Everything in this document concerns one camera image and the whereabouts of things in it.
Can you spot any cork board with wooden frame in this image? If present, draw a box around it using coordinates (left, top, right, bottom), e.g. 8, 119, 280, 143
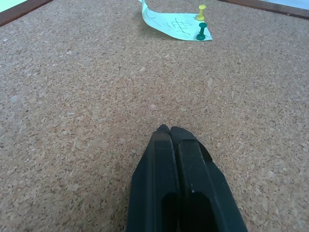
0, 0, 309, 232

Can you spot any light green paper note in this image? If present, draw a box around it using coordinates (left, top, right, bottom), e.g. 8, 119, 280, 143
138, 0, 213, 41

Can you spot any yellow pushpin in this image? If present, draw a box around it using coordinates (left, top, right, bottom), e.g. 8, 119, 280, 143
196, 4, 208, 21

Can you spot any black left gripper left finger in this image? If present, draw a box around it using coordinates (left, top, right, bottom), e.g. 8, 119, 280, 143
125, 124, 181, 232

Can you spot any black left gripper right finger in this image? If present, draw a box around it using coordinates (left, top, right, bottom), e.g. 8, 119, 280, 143
170, 126, 249, 232

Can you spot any green pushpin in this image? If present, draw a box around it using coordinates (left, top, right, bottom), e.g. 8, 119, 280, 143
196, 23, 208, 41

